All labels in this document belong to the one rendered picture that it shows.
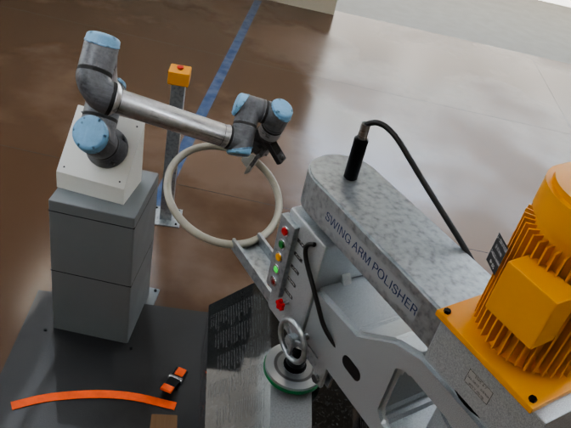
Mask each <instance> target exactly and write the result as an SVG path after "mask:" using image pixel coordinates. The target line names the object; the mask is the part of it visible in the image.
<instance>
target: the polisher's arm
mask: <svg viewBox="0 0 571 428"><path fill-rule="evenodd" d="M310 246H312V247H315V246H316V243H315V242H308V243H306V244H305V246H304V247H303V260H304V264H305V268H306V271H307V275H308V280H309V283H310V287H311V290H312V293H313V297H314V302H313V305H312V307H311V311H310V314H309V316H308V322H307V325H306V328H305V330H304V333H306V332H307V333H308V334H309V339H308V340H306V341H307V343H308V344H309V346H310V347H311V348H312V350H313V351H314V353H315V354H316V356H317V357H318V360H317V363H316V365H315V368H314V373H316V374H317V375H318V376H319V383H318V384H317V385H318V386H319V388H321V387H323V385H324V383H325V379H326V376H327V374H328V372H329V373H330V374H331V376H332V378H333V379H334V380H335V382H336V383H337V384H338V385H339V387H340V388H341V389H342V391H343V392H344V394H345V395H346V396H347V398H348V400H349V401H350V402H351V404H352V405H353V406H354V407H355V409H356V410H357V411H358V413H359V414H360V416H361V417H362V418H363V420H364V421H365V423H366V424H367V425H368V426H369V427H370V428H426V427H427V424H428V422H429V420H430V419H431V418H432V415H433V413H434V411H435V409H436V408H438V409H439V410H440V411H441V413H442V414H443V415H444V416H445V418H446V419H447V420H448V421H449V422H450V423H451V424H452V425H453V426H454V428H488V426H486V424H484V422H483V421H482V420H481V419H480V418H479V417H477V416H476V415H475V414H473V413H472V412H471V411H470V410H469V409H468V408H467V407H466V406H465V405H464V404H463V403H462V401H461V400H460V399H459V398H458V396H457V394H456V392H455V389H454V388H453V386H452V385H451V384H450V383H449V382H448V381H447V380H446V379H445V378H444V377H443V376H442V375H441V374H440V372H439V371H438V370H437V369H436V368H435V367H434V365H433V364H432V363H431V362H430V361H429V360H428V359H427V357H426V352H427V349H428V348H427V347H426V345H425V344H424V343H423V342H422V341H421V340H420V339H419V338H418V336H417V335H416V334H415V333H414V332H413V331H412V330H411V328H410V327H409V326H408V325H407V324H406V323H405V322H404V320H403V319H402V318H401V317H400V316H399V315H398V314H397V313H396V312H395V311H394V310H393V309H392V308H391V307H390V306H389V304H388V303H387V302H386V301H385V300H384V299H383V298H382V296H381V295H380V294H379V293H378V292H377V291H376V290H375V288H374V287H373V286H372V285H371V284H370V283H369V282H368V280H367V279H366V278H365V277H364V276H359V277H357V278H353V279H351V280H352V283H351V284H348V285H345V286H344V285H343V284H342V283H341V282H338V283H335V284H330V285H327V286H324V287H320V290H318V291H317V290H316V287H315V283H314V278H313V275H312V272H311V268H310V265H309V261H308V248H309V247H310Z"/></svg>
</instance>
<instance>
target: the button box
mask: <svg viewBox="0 0 571 428"><path fill-rule="evenodd" d="M283 226H287V228H288V231H289V234H288V237H285V236H284V235H283V234H282V233H281V229H282V227H283ZM299 229H300V228H299V227H298V226H297V224H296V223H295V222H294V221H293V220H292V219H291V217H290V212H286V213H282V214H281V218H280V225H279V228H278V233H277V236H276V240H275V244H274V250H273V255H272V258H271V262H270V266H269V273H268V277H267V280H266V282H267V284H268V285H269V287H270V288H271V289H272V291H273V292H274V293H275V294H276V296H277V297H282V296H283V292H284V289H285V286H286V280H287V276H288V273H289V269H290V265H291V259H292V256H293V252H294V249H295V245H296V242H297V236H298V233H299ZM280 239H283V240H284V241H285V249H284V250H282V249H281V248H280V247H279V240H280ZM277 251H279V252H280V253H281V255H282V262H278V261H277V260H276V258H275V255H276V252H277ZM275 263H276V264H277V265H278V267H279V269H280V272H279V274H278V275H277V274H275V273H274V270H273V265H274V264H275ZM272 275H273V276H274V277H275V278H276V286H273V285H271V282H270V277H271V276H272Z"/></svg>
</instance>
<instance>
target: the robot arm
mask: <svg viewBox="0 0 571 428"><path fill-rule="evenodd" d="M120 45H121V42H120V41H119V39H117V38H116V37H113V36H111V35H109V34H106V33H103V32H100V31H88V32H87V33H86V36H85V37H84V42H83V45H82V51H81V55H80V59H79V61H78V65H77V68H76V84H77V87H78V89H79V91H80V93H81V95H82V96H83V98H84V99H85V100H86V101H85V105H84V108H83V112H82V117H81V118H79V119H78V120H77V121H76V123H75V124H74V126H73V128H72V137H73V140H74V142H75V144H76V146H77V147H78V148H79V149H80V150H82V151H83V152H85V153H86V154H87V156H88V159H89V160H90V161H91V162H92V163H93V164H94V165H96V166H98V167H101V168H112V167H115V166H118V165H119V164H121V163H122V162H123V161H124V159H125V158H126V156H127V152H128V143H127V139H126V137H125V136H124V134H123V133H122V132H120V131H119V130H118V129H116V127H117V123H118V120H119V116H120V115H123V116H125V117H128V118H132V119H134V120H137V121H142V122H144V123H148V124H150V125H153V126H156V127H160V128H164V129H167V130H169V131H172V132H176V133H180V134H183V135H185V136H188V137H191V138H195V139H199V140H201V141H204V142H207V143H209V144H215V145H217V146H220V147H222V148H224V149H226V152H227V154H229V155H234V156H239V157H242V158H241V161H242V162H243V164H244V165H245V167H246V170H245V172H244V173H245V174H247V173H248V172H250V171H251V169H252V168H253V167H254V166H255V165H256V164H257V162H258V159H259V158H262V157H263V156H267V155H268V154H269V153H270V154H271V155H272V157H273V158H274V161H275V162H276V164H277V165H279V164H281V163H282V162H283V161H284V160H285V159H286V156H285V155H284V153H283V151H282V150H281V148H280V146H279V145H278V143H277V140H278V139H279V138H280V135H281V134H282V133H283V131H284V129H285V128H286V125H287V124H288V122H289V121H290V120H291V117H292V114H293V109H292V107H291V105H290V104H289V103H288V102H287V101H285V100H284V99H275V100H273V102H272V101H268V100H266V99H261V98H258V97H255V96H252V95H250V94H245V93H240V94H239V95H238V96H237V98H236V100H235V103H234V106H233V109H232V115H234V116H235V118H234V123H233V126H231V125H227V124H224V123H222V122H219V121H214V120H212V119H209V118H206V117H204V116H201V115H197V114H194V113H191V112H188V111H186V110H181V109H179V108H176V107H173V106H171V105H168V104H163V103H161V102H158V101H155V100H154V99H149V98H146V97H144V96H141V95H138V94H136V93H131V92H129V91H126V83H125V82H124V81H123V80H122V79H121V78H117V56H118V52H119V49H120ZM258 122H259V123H261V125H260V126H259V127H257V123H258ZM251 153H254V154H255V155H251ZM249 155H250V157H247V156H249Z"/></svg>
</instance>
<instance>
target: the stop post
mask: <svg viewBox="0 0 571 428"><path fill-rule="evenodd" d="M177 66H178V65H176V64H171V66H170V69H169V71H168V78H167V84H171V93H170V103H169V105H171V106H173V107H176V108H179V109H181V110H183V109H184V99H185V90H186V88H187V87H188V86H189V81H190V77H191V69H192V68H191V67H190V66H185V65H183V67H184V68H183V69H182V70H180V69H178V68H177ZM180 139H181V134H180V133H176V132H172V131H169V130H167V141H166V151H165V160H164V170H163V180H162V190H161V206H156V209H155V225H159V226H165V227H171V228H179V223H178V222H177V221H176V219H175V218H174V217H173V215H172V213H171V212H170V210H169V208H168V206H167V203H166V200H165V196H164V191H163V181H164V176H165V173H166V170H167V167H168V165H169V164H170V162H171V161H172V159H173V158H174V157H175V156H176V155H177V154H178V153H179V148H180ZM177 172H178V167H176V169H175V171H174V173H173V175H172V197H173V199H174V197H175V188H176V180H177Z"/></svg>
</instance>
